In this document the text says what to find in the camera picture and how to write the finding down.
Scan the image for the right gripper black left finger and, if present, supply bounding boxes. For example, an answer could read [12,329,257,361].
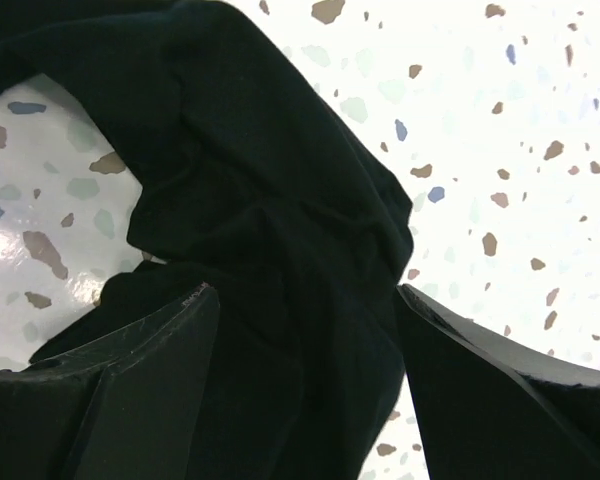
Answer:
[0,285,219,480]

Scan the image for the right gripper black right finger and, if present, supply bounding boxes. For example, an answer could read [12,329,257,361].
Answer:
[397,285,600,479]

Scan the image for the black t shirt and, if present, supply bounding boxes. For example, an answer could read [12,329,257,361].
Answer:
[0,1,413,479]

